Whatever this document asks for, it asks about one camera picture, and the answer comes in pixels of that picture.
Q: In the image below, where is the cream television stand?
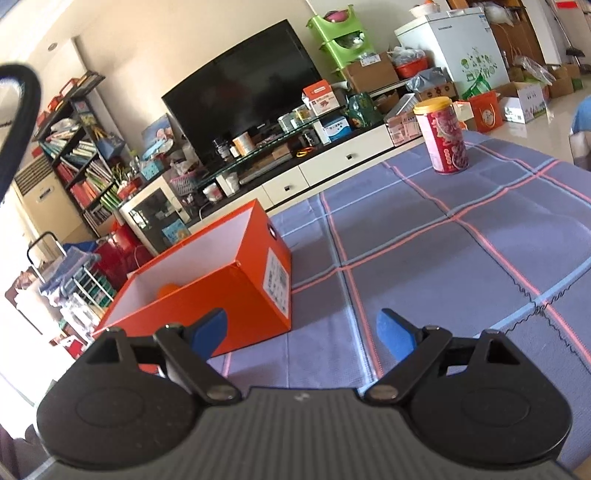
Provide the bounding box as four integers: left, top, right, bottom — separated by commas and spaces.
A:
198, 122, 426, 217

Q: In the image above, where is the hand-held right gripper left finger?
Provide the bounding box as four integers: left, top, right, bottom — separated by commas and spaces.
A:
85, 308, 243, 407

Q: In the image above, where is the brown cardboard box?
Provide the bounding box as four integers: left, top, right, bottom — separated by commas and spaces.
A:
344, 52, 400, 93

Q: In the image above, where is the red plastic basin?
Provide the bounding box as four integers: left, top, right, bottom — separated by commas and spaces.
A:
394, 58, 430, 79

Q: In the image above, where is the white printed cardboard box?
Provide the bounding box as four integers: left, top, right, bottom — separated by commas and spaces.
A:
501, 82, 550, 124

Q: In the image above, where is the green plastic storage rack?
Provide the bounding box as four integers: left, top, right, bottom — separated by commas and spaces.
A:
307, 4, 375, 81

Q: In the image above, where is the white chest freezer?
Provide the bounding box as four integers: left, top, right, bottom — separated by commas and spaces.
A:
394, 9, 509, 97

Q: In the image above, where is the white wire shopping trolley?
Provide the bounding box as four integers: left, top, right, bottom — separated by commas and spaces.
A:
25, 233, 116, 333

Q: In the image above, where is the dark bookshelf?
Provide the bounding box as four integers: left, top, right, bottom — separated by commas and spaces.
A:
34, 71, 134, 238

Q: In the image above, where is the pink plastic basket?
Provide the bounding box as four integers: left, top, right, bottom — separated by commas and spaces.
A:
170, 173, 204, 197

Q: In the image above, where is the clear plastic crate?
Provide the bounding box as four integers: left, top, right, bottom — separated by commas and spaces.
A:
385, 104, 423, 146

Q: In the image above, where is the black television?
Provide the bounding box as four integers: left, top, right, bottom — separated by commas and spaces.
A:
161, 19, 324, 164

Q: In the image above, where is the white and yellow tin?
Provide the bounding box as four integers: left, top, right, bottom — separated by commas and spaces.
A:
232, 131, 257, 157

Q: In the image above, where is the cream glass-door cabinet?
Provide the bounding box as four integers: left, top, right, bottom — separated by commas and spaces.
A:
119, 175, 204, 257

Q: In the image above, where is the red can with yellow lid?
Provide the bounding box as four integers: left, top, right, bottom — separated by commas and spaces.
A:
413, 97, 469, 175

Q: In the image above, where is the blue and white box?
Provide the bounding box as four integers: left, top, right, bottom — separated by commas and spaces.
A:
321, 115, 354, 141

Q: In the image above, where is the white standing air conditioner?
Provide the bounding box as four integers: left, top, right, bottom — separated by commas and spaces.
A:
13, 154, 70, 252

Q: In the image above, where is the teal plastic basket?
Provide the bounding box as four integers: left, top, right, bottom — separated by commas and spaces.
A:
139, 157, 166, 181

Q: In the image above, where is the green foil bag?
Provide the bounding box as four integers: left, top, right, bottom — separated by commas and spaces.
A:
346, 92, 384, 127

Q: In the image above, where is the blue cloth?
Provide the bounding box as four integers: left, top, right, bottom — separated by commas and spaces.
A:
570, 95, 591, 139

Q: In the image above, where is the orange gift bag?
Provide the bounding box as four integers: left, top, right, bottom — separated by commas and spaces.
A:
468, 90, 504, 134

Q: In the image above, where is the black cable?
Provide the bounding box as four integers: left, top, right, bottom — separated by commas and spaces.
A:
0, 65, 42, 204

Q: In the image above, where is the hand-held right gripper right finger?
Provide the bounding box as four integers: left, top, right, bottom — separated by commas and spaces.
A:
362, 309, 515, 407

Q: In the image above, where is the red bag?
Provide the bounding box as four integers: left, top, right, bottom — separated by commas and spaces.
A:
95, 222, 155, 291

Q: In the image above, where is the blue plaid tablecloth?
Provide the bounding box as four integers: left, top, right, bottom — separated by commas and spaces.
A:
212, 129, 591, 480

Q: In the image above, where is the orange cardboard box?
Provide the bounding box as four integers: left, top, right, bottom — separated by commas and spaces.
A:
91, 199, 293, 361

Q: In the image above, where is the orange and white carton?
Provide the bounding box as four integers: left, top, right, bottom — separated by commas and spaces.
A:
301, 79, 335, 116

